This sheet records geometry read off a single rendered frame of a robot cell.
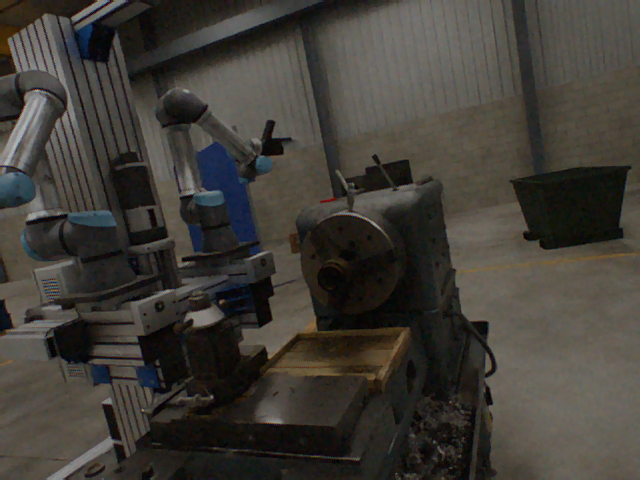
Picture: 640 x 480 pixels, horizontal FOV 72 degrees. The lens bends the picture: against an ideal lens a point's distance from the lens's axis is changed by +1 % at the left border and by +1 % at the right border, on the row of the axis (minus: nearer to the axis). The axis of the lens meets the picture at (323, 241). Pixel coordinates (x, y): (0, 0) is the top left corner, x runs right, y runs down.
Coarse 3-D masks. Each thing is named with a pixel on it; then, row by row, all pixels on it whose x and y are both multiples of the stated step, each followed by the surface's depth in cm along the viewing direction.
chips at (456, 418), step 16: (416, 416) 140; (432, 416) 125; (448, 416) 130; (464, 416) 134; (416, 432) 131; (432, 432) 125; (448, 432) 121; (464, 432) 123; (416, 448) 120; (432, 448) 121; (448, 448) 116; (464, 448) 118; (400, 464) 117; (416, 464) 117; (432, 464) 112; (448, 464) 109; (464, 464) 112
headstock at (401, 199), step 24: (384, 192) 162; (408, 192) 140; (432, 192) 160; (312, 216) 152; (384, 216) 140; (408, 216) 137; (432, 216) 158; (408, 240) 139; (432, 240) 151; (408, 264) 140; (432, 264) 141; (408, 288) 142; (432, 288) 140; (336, 312) 154; (384, 312) 147
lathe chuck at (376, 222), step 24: (336, 216) 130; (360, 216) 127; (336, 240) 131; (360, 240) 128; (384, 240) 126; (312, 264) 136; (312, 288) 138; (360, 288) 132; (384, 288) 129; (360, 312) 133
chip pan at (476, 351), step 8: (472, 336) 194; (472, 344) 186; (480, 344) 184; (472, 352) 179; (480, 352) 177; (472, 360) 172; (480, 360) 170; (472, 368) 165; (464, 376) 161; (472, 376) 159; (464, 384) 155; (472, 384) 154; (464, 392) 150; (472, 392) 149; (464, 400) 145; (472, 400) 144
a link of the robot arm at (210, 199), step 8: (200, 192) 175; (208, 192) 171; (216, 192) 170; (200, 200) 167; (208, 200) 166; (216, 200) 168; (224, 200) 172; (192, 208) 173; (200, 208) 167; (208, 208) 167; (216, 208) 168; (224, 208) 171; (192, 216) 174; (200, 216) 168; (208, 216) 167; (216, 216) 168; (224, 216) 170; (200, 224) 170; (208, 224) 168; (216, 224) 168
